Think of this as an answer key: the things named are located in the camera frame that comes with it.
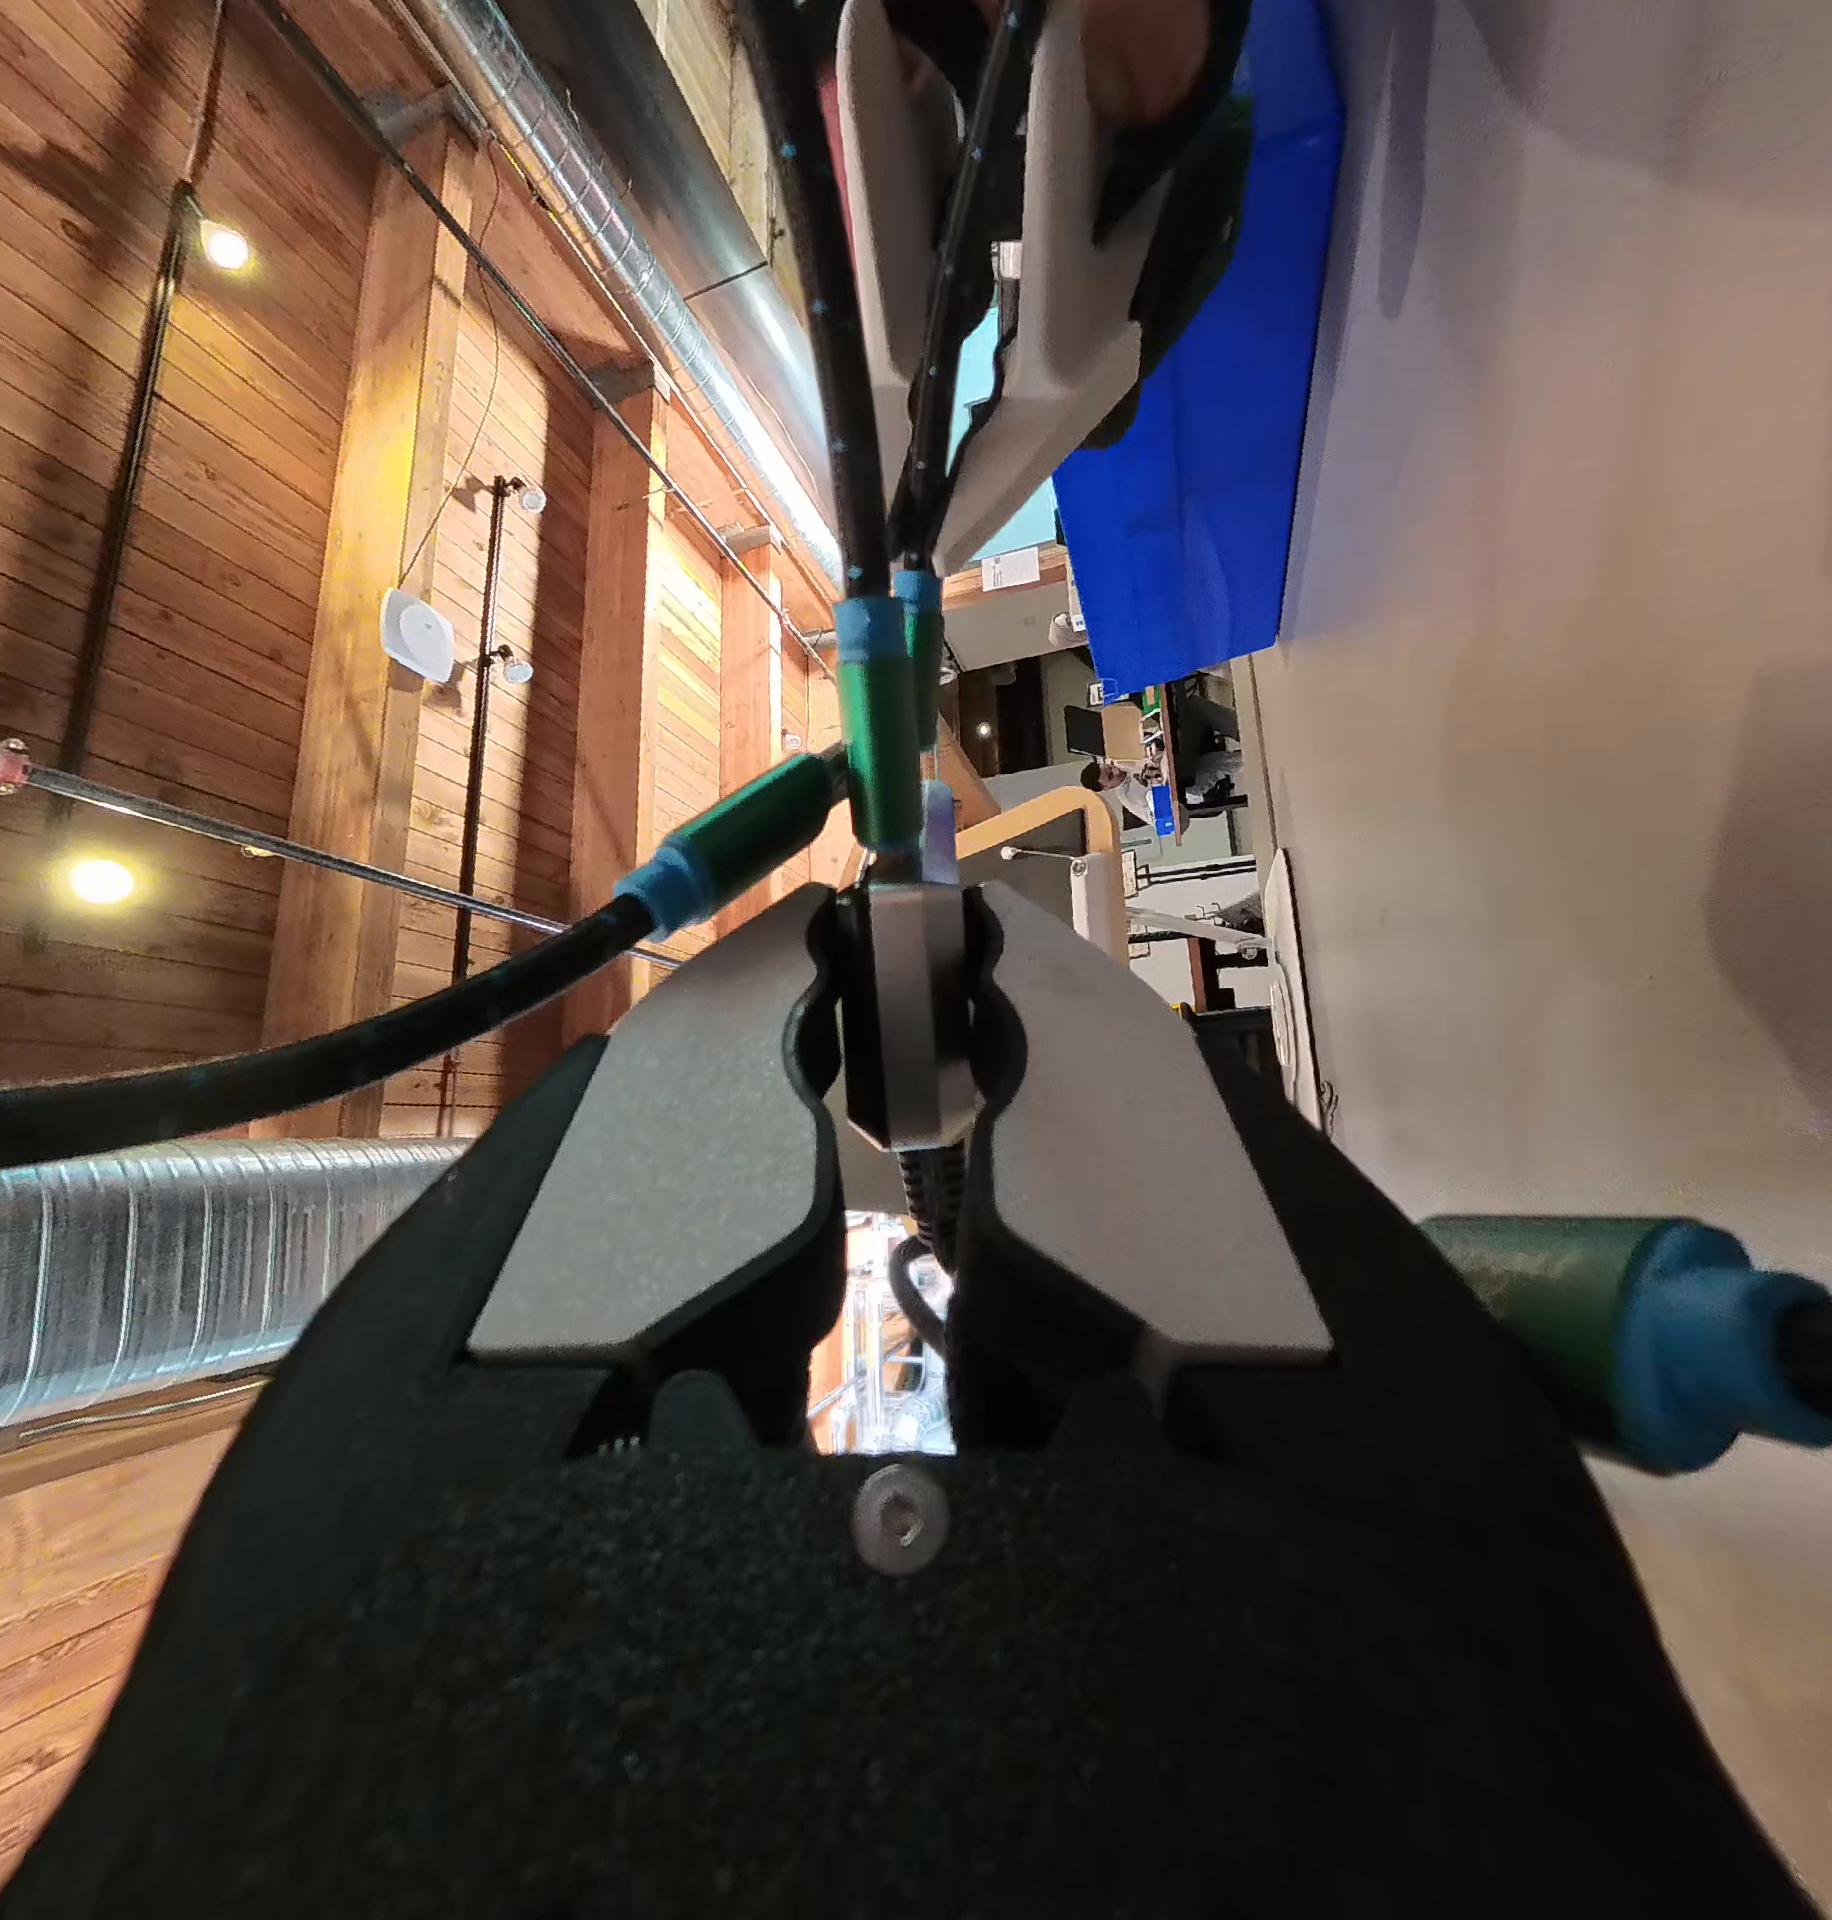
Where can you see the silver ventilation duct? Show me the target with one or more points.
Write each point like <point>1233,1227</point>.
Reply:
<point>632,210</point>
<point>168,1275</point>

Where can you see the white panel stand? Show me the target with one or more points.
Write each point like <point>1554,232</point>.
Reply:
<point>1278,975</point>

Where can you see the blue plastic bin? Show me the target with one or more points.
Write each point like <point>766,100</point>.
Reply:
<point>1217,390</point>

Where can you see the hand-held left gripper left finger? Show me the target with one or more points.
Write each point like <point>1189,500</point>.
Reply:
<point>645,1201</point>

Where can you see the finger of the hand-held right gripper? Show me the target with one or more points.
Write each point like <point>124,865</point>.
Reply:
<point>894,180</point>
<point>1052,300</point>

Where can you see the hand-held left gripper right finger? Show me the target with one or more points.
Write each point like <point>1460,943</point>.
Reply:
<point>1171,1201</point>

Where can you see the white round wall device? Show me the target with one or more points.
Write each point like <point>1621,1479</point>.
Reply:
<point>416,634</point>

